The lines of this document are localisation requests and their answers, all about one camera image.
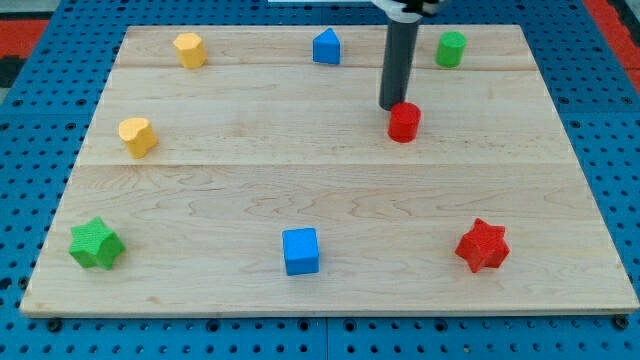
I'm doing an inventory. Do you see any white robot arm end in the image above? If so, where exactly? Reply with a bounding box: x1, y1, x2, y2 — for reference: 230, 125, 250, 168
372, 0, 451, 23

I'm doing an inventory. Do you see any blue triangle block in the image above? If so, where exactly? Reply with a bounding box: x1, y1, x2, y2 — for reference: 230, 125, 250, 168
312, 28, 341, 65

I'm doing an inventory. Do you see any blue cube block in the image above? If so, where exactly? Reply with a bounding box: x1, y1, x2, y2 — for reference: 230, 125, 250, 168
282, 228, 319, 276

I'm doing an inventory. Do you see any wooden board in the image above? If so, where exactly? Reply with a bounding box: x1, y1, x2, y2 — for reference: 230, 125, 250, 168
20, 25, 639, 318

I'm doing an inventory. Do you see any red cylinder block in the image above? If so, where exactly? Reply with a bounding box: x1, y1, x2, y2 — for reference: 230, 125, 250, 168
387, 102, 422, 143

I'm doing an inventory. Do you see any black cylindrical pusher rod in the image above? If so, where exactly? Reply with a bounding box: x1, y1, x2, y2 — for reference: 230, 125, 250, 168
378, 20, 420, 111

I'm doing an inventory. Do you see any red star block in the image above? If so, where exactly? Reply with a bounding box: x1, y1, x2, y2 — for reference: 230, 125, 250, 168
455, 218, 510, 273

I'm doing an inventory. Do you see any green cylinder block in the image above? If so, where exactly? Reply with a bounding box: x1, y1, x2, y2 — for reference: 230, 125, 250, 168
435, 31, 467, 68

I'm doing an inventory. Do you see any yellow hexagon block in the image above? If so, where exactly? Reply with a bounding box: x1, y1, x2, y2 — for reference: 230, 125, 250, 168
173, 32, 207, 69

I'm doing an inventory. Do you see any yellow heart block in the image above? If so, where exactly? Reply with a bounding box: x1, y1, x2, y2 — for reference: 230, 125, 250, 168
118, 117, 158, 159

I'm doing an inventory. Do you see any green star block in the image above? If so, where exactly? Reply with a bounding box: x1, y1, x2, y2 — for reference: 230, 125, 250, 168
68, 217, 126, 270

